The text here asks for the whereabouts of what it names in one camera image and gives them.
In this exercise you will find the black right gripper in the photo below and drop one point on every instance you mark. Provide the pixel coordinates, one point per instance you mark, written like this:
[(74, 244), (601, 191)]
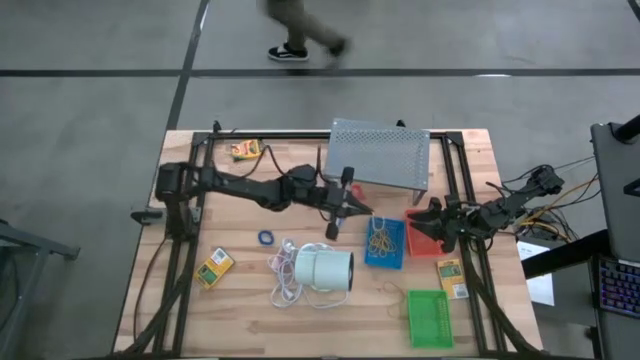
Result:
[(460, 220)]

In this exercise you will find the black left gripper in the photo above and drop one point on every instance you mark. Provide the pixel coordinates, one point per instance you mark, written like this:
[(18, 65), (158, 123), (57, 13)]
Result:
[(335, 200)]

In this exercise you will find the blue plastic basket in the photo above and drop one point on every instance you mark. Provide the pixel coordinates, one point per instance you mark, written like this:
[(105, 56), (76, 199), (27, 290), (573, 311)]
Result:
[(397, 222)]

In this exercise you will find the yellow rubber band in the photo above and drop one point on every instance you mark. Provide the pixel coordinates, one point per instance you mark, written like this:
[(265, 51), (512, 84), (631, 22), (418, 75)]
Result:
[(400, 300), (375, 242), (382, 250), (387, 245)]

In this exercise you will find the white spotlight lamp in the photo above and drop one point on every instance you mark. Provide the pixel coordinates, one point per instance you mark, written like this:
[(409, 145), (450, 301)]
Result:
[(325, 270)]

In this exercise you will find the green plastic basket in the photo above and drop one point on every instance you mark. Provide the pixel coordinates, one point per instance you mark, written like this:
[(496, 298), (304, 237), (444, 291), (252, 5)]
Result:
[(430, 320)]

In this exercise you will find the yellow green crayon box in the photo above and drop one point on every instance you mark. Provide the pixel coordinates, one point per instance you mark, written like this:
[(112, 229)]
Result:
[(245, 150)]

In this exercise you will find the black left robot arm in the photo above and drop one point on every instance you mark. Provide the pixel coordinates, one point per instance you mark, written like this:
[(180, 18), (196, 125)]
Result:
[(250, 189)]

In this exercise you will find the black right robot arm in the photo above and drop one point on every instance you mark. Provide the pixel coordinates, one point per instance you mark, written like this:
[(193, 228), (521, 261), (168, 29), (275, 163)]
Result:
[(505, 207)]

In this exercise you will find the red plastic basket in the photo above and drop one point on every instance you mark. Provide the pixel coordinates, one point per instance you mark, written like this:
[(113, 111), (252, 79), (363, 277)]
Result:
[(422, 247)]

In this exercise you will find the yellow crayon box white label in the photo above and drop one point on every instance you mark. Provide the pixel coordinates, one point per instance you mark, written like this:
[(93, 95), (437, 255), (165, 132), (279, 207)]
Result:
[(214, 269), (452, 280)]

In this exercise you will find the grey perforated metal stand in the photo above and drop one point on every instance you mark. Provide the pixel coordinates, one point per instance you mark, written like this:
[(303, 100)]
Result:
[(375, 150)]

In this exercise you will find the blue coil wristband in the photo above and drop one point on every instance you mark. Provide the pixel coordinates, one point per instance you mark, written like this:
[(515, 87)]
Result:
[(260, 237)]

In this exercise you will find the white paper sheet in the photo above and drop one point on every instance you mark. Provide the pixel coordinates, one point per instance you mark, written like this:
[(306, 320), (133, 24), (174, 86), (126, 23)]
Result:
[(540, 290)]

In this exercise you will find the person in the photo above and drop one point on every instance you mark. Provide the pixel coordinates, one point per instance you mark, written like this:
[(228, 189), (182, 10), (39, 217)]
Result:
[(295, 25)]

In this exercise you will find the backlit keyboard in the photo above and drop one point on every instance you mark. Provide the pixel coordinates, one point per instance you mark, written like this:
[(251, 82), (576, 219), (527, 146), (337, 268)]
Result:
[(620, 287)]

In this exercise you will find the black pole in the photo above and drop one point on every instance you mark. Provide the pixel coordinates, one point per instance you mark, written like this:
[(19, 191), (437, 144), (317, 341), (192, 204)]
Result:
[(630, 130)]

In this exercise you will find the black aluminium table frame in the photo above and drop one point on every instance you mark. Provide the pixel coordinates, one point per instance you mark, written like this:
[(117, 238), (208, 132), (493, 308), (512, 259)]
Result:
[(280, 135)]

